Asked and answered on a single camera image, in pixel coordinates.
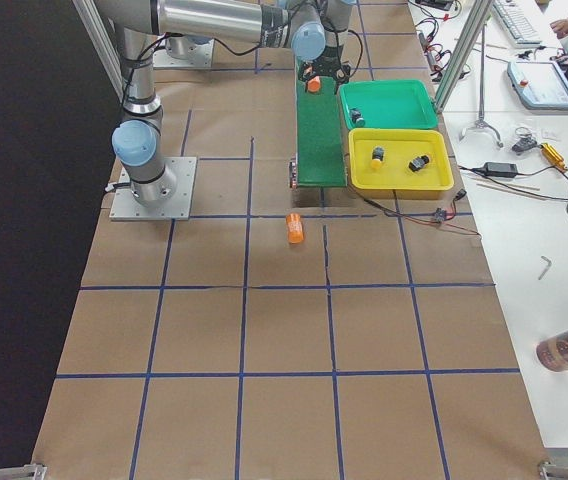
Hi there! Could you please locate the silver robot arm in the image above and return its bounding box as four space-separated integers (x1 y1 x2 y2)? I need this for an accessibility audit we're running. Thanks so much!
151 1 355 90
96 1 263 205

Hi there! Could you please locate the green push button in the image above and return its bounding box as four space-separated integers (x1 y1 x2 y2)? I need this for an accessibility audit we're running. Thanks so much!
349 108 365 128

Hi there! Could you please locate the metal grabber tool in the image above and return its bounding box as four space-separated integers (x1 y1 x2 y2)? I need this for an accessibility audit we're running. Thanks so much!
459 24 504 149

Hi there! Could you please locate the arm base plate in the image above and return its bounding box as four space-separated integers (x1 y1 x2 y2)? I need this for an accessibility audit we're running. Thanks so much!
109 156 197 221
153 36 214 71

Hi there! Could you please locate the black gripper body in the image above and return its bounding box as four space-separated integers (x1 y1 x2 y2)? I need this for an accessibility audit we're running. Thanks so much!
297 56 352 92

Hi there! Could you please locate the green plastic tray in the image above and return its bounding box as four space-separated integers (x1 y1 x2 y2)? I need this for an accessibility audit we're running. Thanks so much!
339 79 438 130

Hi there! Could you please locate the teach pendant with screen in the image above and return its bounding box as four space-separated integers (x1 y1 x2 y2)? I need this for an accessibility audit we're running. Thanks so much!
507 61 568 111

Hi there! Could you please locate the allen key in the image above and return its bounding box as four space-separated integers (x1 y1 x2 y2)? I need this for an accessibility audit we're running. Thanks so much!
538 255 553 281

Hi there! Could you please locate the green conveyor belt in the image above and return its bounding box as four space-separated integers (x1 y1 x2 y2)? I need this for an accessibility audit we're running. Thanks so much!
289 77 347 189

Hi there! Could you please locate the yellow plastic tray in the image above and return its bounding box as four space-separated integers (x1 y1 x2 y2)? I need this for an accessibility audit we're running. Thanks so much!
348 128 454 197

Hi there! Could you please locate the aluminium frame post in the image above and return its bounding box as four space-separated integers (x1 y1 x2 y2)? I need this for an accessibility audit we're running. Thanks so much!
434 0 493 113

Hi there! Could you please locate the black power adapter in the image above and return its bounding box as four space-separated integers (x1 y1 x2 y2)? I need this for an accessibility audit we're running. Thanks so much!
483 162 519 178

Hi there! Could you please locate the yellow push button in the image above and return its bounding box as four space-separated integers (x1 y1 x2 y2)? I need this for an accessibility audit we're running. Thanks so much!
408 155 430 173
370 146 385 170

